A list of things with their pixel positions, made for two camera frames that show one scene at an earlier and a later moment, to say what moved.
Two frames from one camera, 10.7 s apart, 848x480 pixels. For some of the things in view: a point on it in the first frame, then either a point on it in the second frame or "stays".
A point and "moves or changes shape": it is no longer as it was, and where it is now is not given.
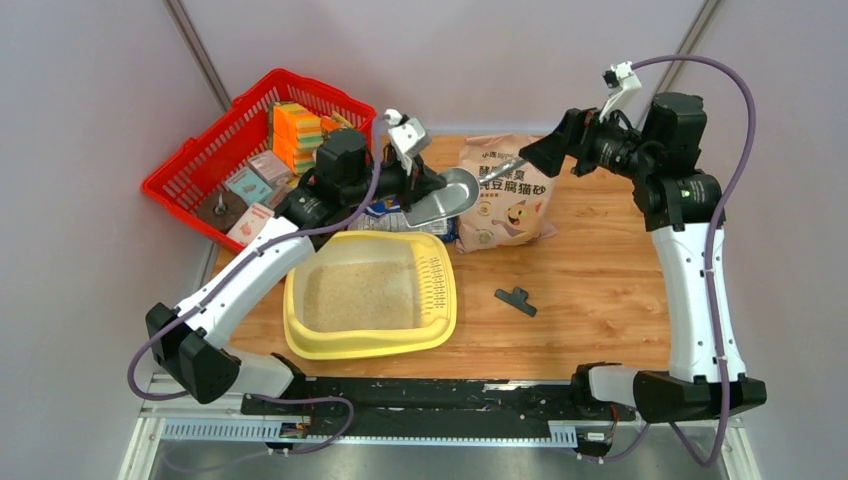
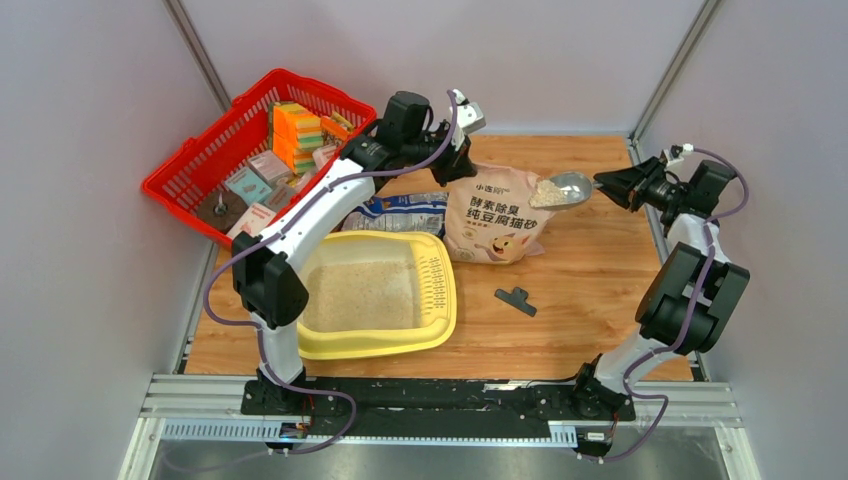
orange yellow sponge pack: (296, 135) stays
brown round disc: (222, 210) stays
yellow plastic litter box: (372, 292) stays
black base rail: (367, 406) stays
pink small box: (250, 223) stays
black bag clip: (516, 300) stays
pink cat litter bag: (514, 203) moves or changes shape
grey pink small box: (269, 167) stays
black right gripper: (574, 136) to (630, 185)
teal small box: (248, 187) stays
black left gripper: (419, 184) to (454, 166)
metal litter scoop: (461, 195) to (560, 190)
